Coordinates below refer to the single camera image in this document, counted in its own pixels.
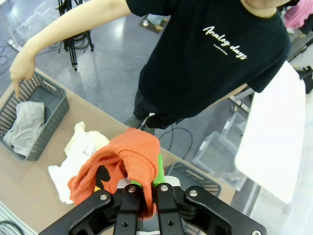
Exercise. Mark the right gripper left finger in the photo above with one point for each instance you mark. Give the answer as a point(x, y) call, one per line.
point(102, 210)

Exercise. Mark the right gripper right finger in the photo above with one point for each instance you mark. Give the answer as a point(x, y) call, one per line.
point(185, 213)

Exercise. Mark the white t-shirt with black print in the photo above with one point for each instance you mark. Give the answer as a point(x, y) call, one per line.
point(63, 176)

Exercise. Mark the orange garment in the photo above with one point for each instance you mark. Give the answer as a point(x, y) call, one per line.
point(139, 151)

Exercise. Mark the cream yellow garment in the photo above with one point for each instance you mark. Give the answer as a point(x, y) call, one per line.
point(83, 139)

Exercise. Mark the grey garment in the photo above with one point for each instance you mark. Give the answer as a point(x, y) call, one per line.
point(27, 124)

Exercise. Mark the person's right forearm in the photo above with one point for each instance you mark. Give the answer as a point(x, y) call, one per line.
point(56, 34)

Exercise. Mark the person's right hand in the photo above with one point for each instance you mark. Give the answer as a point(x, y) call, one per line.
point(23, 66)

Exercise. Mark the grey plastic woven-pattern basket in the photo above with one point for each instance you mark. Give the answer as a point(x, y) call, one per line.
point(56, 107)
point(195, 178)

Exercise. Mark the clear plastic storage bin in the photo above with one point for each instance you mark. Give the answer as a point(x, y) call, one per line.
point(36, 17)
point(220, 151)

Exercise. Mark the white side table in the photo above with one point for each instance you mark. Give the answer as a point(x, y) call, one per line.
point(269, 134)

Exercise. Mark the person in black t-shirt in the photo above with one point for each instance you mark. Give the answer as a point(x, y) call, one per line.
point(207, 73)

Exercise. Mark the mannequin in light blue fleece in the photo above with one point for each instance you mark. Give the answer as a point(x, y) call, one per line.
point(156, 20)

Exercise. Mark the mannequin in pink hoodie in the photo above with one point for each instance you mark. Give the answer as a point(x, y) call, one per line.
point(299, 14)

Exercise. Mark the black camera tripod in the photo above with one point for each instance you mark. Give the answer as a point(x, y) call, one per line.
point(73, 49)

